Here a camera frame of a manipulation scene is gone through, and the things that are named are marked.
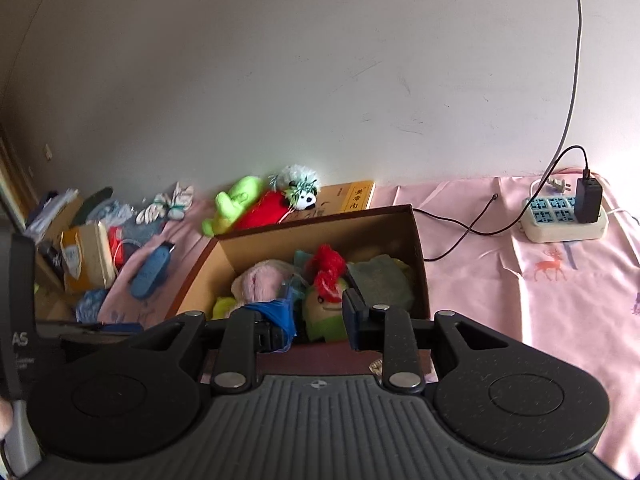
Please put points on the right gripper blue-taped left finger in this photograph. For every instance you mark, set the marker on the right gripper blue-taped left finger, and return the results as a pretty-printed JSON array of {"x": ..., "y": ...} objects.
[{"x": 258, "y": 327}]

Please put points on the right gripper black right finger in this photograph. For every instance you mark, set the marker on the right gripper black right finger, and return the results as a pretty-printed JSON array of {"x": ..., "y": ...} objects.
[{"x": 391, "y": 332}]

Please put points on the lime green yarn bundle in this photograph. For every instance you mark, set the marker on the lime green yarn bundle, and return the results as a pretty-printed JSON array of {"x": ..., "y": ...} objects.
[{"x": 223, "y": 307}]

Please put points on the pink plush bunny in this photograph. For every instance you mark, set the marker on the pink plush bunny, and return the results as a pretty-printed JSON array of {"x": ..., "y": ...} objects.
[{"x": 261, "y": 282}]

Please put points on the light teal towel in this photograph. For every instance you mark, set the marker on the light teal towel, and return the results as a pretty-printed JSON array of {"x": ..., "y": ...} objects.
[{"x": 383, "y": 280}]

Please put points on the red yarn plush hair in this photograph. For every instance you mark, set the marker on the red yarn plush hair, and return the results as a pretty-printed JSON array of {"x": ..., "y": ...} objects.
[{"x": 325, "y": 269}]

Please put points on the green smiling plush doll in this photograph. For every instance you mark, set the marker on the green smiling plush doll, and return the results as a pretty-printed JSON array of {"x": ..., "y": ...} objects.
[{"x": 323, "y": 318}]

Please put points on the person's hand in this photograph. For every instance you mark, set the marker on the person's hand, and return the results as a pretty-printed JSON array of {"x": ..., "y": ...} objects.
[{"x": 6, "y": 418}]

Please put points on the yellow tissue box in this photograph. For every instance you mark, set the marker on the yellow tissue box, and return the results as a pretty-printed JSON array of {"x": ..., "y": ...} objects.
[{"x": 87, "y": 258}]

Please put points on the red plush pouch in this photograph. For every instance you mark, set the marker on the red plush pouch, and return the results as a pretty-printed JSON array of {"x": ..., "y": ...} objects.
[{"x": 270, "y": 209}]

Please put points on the green plush toy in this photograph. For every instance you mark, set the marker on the green plush toy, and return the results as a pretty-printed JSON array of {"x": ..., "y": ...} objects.
[{"x": 231, "y": 205}]

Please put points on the blue lint brush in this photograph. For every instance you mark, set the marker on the blue lint brush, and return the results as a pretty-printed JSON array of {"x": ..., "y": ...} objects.
[{"x": 152, "y": 273}]

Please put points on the yellow book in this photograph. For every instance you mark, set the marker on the yellow book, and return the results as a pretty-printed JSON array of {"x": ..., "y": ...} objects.
[{"x": 339, "y": 198}]

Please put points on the red small package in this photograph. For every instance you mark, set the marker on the red small package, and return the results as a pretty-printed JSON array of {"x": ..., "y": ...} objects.
[{"x": 119, "y": 246}]

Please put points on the white panda pompom plush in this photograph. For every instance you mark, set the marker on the white panda pompom plush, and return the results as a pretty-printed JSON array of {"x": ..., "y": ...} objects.
[{"x": 299, "y": 184}]

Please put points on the white green knotted cloth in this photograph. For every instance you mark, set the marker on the white green knotted cloth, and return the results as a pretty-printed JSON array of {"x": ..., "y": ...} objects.
[{"x": 170, "y": 206}]

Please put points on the white power strip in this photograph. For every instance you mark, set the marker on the white power strip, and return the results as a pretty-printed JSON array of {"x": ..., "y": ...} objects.
[{"x": 551, "y": 219}]

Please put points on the pink bed sheet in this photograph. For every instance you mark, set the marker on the pink bed sheet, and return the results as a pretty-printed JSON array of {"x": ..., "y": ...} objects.
[{"x": 578, "y": 301}]

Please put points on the black charger adapter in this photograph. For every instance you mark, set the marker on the black charger adapter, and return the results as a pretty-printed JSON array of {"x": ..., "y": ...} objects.
[{"x": 588, "y": 198}]

